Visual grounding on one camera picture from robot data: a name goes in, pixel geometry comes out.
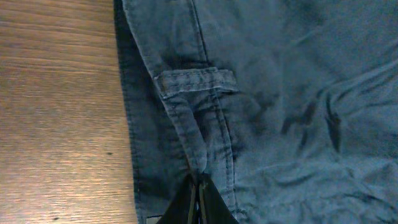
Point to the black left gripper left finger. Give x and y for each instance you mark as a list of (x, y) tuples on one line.
[(183, 208)]

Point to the navy blue shorts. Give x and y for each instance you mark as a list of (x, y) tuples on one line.
[(288, 106)]

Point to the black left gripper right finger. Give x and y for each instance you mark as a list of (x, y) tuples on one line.
[(212, 208)]

